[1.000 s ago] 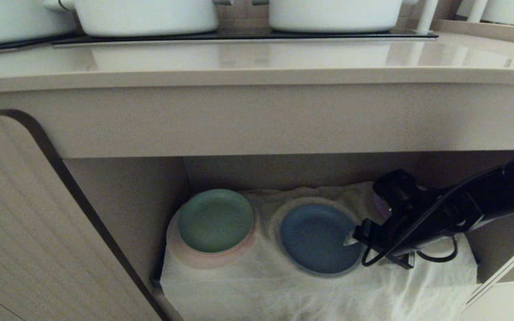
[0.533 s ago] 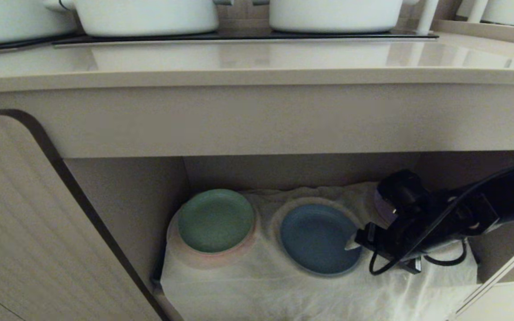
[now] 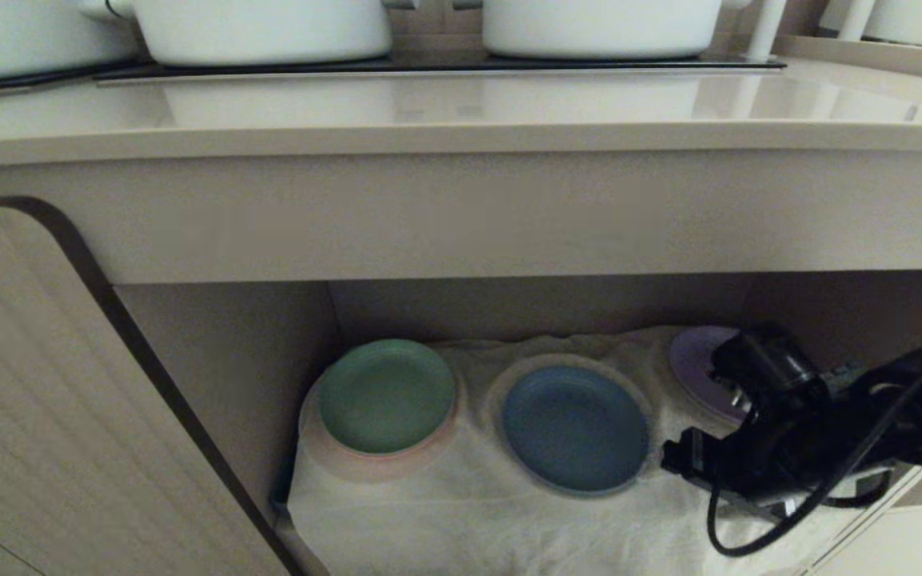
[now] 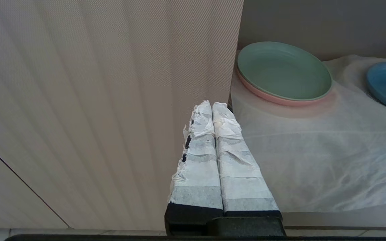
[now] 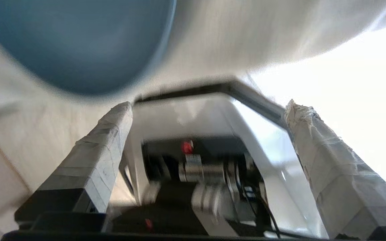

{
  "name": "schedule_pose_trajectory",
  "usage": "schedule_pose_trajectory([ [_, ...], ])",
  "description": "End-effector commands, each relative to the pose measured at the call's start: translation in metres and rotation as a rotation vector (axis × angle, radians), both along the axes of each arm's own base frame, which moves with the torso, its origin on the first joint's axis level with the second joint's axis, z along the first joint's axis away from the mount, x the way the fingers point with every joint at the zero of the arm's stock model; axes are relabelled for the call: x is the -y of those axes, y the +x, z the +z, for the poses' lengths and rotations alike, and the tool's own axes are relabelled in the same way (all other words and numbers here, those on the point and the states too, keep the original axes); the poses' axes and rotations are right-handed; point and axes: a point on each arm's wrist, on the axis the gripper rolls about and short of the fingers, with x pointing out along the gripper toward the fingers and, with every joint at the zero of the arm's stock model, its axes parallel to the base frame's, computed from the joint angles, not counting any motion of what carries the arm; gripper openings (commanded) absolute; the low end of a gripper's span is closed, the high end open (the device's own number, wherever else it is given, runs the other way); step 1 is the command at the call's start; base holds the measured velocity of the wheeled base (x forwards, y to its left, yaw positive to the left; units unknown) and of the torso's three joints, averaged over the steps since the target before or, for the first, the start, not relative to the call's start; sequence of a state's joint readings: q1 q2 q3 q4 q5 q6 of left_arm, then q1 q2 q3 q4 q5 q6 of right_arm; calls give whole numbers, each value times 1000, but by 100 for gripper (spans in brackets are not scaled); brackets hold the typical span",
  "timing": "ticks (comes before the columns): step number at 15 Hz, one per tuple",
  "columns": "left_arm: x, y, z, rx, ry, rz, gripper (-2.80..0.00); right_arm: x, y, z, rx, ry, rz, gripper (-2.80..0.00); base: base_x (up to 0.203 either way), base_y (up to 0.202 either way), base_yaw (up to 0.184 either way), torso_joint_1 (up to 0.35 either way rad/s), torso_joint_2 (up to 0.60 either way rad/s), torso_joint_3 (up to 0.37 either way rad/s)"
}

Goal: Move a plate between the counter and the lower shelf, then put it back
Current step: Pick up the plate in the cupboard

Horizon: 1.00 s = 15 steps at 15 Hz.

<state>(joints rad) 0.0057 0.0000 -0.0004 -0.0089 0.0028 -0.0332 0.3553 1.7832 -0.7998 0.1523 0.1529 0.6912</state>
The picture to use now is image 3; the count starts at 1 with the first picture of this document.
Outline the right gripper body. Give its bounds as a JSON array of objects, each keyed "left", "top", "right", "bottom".
[{"left": 661, "top": 398, "right": 857, "bottom": 503}]

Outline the purple plate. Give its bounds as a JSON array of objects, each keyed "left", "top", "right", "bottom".
[{"left": 669, "top": 326, "right": 759, "bottom": 426}]

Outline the blue plate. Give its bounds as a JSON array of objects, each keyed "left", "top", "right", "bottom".
[{"left": 501, "top": 366, "right": 652, "bottom": 494}]

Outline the green plate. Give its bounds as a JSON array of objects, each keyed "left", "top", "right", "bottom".
[{"left": 318, "top": 339, "right": 458, "bottom": 456}]

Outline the pink plate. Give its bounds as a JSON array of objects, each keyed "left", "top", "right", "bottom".
[{"left": 298, "top": 378, "right": 463, "bottom": 484}]

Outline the white cloth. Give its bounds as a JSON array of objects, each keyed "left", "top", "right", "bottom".
[{"left": 285, "top": 324, "right": 922, "bottom": 576}]

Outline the white toaster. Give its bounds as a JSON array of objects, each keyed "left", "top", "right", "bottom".
[{"left": 819, "top": 0, "right": 922, "bottom": 52}]

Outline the white pot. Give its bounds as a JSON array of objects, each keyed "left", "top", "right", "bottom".
[
  {"left": 453, "top": 0, "right": 749, "bottom": 62},
  {"left": 77, "top": 0, "right": 418, "bottom": 67}
]

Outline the black glass cooktop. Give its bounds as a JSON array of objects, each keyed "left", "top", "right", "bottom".
[{"left": 93, "top": 53, "right": 786, "bottom": 84}]

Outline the beige cabinet door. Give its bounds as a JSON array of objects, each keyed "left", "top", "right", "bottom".
[{"left": 0, "top": 196, "right": 303, "bottom": 576}]

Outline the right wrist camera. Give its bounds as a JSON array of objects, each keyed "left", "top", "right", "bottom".
[{"left": 720, "top": 470, "right": 897, "bottom": 522}]

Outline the black cable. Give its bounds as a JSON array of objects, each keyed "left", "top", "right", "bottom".
[{"left": 704, "top": 340, "right": 922, "bottom": 558}]

